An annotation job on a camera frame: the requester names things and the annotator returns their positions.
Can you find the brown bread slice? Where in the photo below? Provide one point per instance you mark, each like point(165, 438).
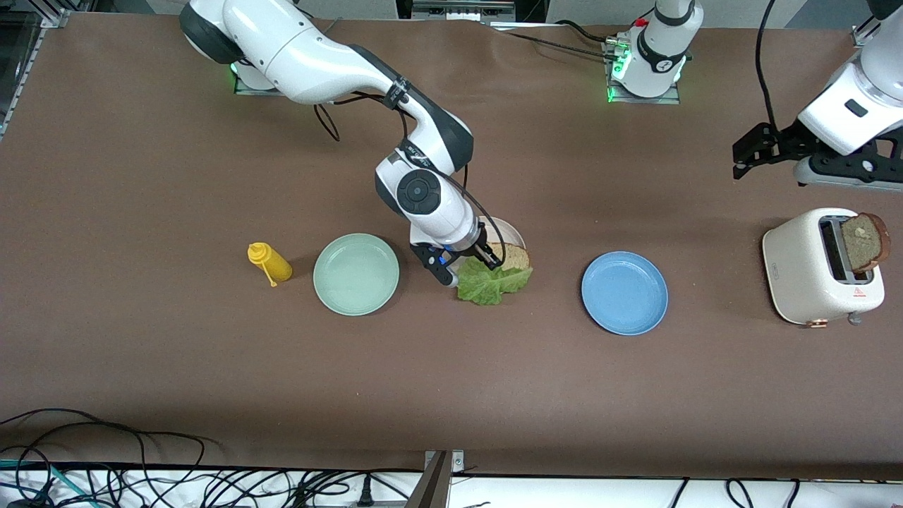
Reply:
point(864, 247)
point(515, 257)

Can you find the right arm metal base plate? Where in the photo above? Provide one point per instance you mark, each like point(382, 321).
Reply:
point(247, 89)

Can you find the yellow mustard squeeze bottle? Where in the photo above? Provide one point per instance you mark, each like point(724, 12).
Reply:
point(271, 264)

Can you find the black power plug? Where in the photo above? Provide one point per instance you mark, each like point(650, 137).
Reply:
point(365, 497)

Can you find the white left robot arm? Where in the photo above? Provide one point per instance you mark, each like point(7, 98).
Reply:
point(656, 49)

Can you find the blue plate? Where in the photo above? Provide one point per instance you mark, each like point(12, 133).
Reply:
point(624, 293)

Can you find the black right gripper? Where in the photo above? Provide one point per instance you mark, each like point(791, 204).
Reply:
point(480, 250)

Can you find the green lettuce leaf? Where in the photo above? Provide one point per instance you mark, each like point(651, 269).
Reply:
point(490, 286)

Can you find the mint green plate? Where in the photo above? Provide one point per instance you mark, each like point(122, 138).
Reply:
point(356, 275)

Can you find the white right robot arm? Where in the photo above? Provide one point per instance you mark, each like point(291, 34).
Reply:
point(296, 49)

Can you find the cream white toaster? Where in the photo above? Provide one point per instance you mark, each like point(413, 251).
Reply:
point(794, 268)

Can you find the small metal bracket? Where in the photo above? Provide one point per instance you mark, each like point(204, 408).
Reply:
point(457, 462)

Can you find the aluminium frame rail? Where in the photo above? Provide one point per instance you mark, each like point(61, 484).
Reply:
point(864, 32)
point(51, 20)

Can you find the black equipment box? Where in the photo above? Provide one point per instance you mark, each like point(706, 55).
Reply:
point(529, 7)

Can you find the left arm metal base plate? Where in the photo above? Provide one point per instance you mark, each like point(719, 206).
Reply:
point(642, 100)

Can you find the beige plate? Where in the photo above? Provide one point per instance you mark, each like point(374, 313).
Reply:
point(511, 233)

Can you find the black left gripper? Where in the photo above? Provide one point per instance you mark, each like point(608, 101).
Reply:
point(785, 143)

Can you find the dark grey metal post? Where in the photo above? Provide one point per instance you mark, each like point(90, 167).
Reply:
point(432, 487)

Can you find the silver metal device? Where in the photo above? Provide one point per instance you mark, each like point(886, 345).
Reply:
point(458, 10)

